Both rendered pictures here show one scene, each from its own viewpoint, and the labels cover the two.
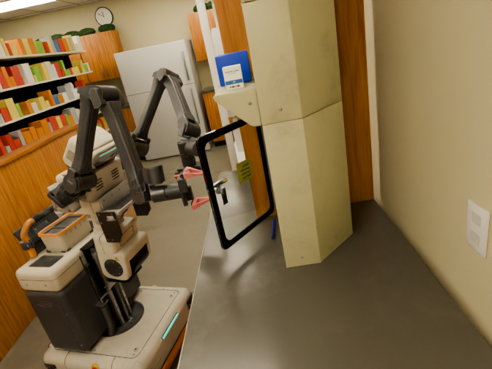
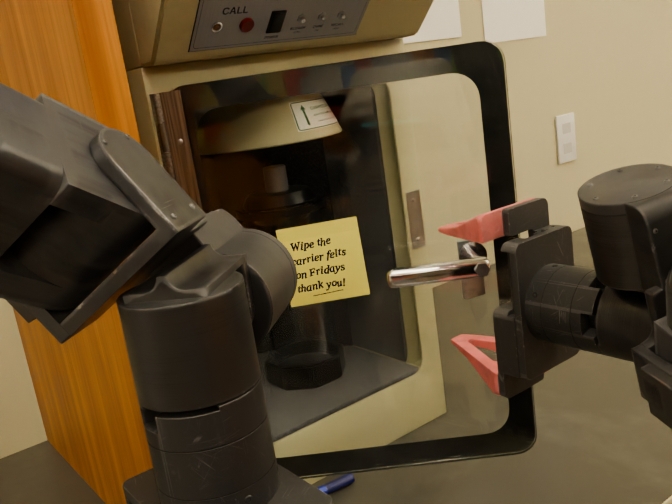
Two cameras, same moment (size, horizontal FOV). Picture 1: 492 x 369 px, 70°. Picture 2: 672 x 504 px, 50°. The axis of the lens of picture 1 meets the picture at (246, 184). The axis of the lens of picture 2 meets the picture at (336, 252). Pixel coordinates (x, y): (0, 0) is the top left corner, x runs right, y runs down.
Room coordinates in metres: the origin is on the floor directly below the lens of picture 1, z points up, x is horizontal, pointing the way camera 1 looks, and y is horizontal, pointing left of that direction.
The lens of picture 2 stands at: (1.57, 0.50, 1.38)
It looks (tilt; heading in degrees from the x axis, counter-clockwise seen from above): 13 degrees down; 230
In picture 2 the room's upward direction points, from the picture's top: 8 degrees counter-clockwise
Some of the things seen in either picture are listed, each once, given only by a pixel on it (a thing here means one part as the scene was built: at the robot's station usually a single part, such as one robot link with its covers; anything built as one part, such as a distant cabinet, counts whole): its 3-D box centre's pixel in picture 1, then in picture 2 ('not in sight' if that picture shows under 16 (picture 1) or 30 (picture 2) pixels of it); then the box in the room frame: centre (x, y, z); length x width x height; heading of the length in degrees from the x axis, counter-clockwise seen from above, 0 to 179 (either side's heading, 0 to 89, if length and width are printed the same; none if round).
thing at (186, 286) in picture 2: (185, 147); (195, 332); (1.42, 0.21, 1.27); 0.07 x 0.06 x 0.07; 38
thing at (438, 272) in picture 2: not in sight; (438, 267); (1.10, 0.09, 1.20); 0.10 x 0.05 x 0.03; 136
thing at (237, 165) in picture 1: (240, 180); (359, 279); (1.14, 0.02, 1.19); 0.30 x 0.01 x 0.40; 136
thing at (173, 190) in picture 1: (176, 190); (571, 306); (1.14, 0.24, 1.20); 0.07 x 0.07 x 0.10; 85
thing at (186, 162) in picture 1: (188, 160); (214, 456); (1.42, 0.22, 1.21); 0.10 x 0.07 x 0.07; 86
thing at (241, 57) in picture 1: (233, 67); not in sight; (1.18, -0.04, 1.56); 0.10 x 0.10 x 0.09; 85
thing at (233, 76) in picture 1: (233, 77); not in sight; (1.04, -0.03, 1.54); 0.05 x 0.05 x 0.06; 86
